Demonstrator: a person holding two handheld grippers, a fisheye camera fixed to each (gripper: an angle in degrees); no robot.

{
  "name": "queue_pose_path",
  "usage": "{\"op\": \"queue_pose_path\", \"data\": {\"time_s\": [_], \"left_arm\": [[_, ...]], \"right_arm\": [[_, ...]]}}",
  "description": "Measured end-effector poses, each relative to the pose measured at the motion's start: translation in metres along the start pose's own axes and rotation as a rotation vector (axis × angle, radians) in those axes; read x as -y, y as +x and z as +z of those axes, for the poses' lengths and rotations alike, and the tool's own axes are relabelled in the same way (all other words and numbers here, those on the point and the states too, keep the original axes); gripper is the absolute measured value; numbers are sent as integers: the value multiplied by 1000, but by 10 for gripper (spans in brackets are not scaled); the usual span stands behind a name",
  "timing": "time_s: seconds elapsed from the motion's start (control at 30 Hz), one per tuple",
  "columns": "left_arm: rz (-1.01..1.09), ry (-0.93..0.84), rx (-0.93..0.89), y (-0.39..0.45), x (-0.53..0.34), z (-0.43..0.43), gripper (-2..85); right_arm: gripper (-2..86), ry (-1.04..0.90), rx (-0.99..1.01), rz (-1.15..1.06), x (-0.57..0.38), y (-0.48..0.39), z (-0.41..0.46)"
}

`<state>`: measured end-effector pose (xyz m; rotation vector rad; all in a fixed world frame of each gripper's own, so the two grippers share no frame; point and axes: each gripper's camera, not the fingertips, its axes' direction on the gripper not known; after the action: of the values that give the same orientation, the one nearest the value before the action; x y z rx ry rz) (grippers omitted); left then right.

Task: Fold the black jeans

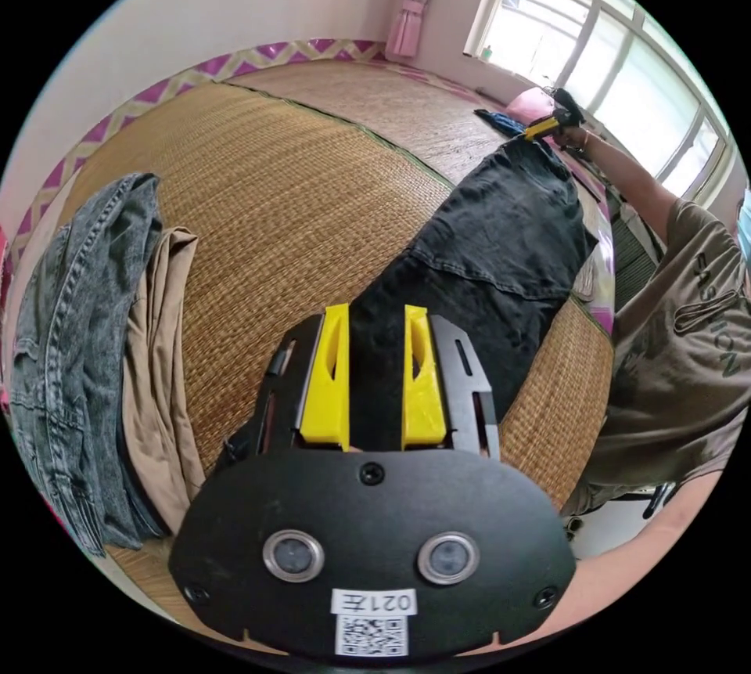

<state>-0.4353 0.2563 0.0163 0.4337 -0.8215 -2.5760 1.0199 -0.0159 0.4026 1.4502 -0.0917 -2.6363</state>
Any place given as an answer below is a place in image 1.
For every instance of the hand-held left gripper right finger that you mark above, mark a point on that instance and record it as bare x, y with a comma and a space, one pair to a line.
420, 401

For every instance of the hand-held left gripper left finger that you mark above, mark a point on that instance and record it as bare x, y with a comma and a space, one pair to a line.
326, 392

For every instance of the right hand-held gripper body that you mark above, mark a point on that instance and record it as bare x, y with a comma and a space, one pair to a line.
567, 103

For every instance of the black jeans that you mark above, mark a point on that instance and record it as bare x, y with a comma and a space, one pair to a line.
499, 239

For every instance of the person's left forearm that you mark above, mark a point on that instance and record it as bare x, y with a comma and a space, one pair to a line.
645, 539

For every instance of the person's right forearm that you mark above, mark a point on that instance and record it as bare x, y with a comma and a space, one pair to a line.
630, 181

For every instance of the person's right hand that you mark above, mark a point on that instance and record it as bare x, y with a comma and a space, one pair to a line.
574, 138

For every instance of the pink pillow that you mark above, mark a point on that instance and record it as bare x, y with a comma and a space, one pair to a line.
531, 103

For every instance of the dark blue garment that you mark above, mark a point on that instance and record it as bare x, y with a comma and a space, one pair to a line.
499, 121

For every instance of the bed with woven mat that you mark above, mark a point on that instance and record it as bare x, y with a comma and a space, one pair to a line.
281, 187

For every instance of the pile of clothes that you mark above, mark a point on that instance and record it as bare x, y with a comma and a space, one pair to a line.
88, 333

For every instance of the person's body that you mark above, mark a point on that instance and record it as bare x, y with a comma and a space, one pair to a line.
675, 345

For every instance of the window with white frame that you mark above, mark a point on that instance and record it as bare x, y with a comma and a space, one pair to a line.
610, 46

